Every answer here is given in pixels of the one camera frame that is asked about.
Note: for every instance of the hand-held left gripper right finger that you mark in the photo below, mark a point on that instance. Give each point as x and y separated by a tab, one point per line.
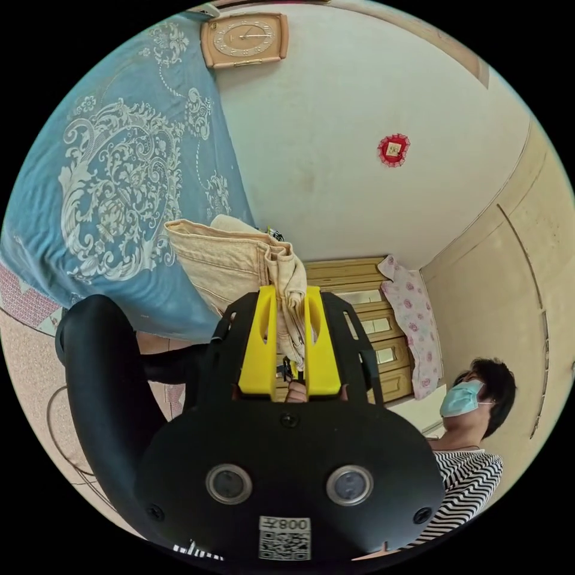
322	364

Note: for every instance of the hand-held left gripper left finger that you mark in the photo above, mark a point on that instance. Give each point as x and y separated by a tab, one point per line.
256	355

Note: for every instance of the pink jeans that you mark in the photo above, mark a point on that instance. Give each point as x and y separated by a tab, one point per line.
215	265

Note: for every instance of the person's left hand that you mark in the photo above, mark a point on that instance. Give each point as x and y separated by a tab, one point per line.
296	395

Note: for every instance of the wooden cupboard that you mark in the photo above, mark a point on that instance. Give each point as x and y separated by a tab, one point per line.
346	274

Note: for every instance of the white floral cloth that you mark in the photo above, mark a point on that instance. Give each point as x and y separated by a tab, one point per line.
415	314

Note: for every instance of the person's body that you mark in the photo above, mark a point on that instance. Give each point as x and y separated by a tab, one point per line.
467	480

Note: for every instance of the bed with blue patterned sheet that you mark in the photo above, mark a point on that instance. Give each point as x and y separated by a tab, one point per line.
45	148

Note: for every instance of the red round wall ornament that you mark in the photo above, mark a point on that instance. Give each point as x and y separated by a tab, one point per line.
394	150

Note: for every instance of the pink square wall clock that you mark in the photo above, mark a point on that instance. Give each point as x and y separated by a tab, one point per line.
244	39

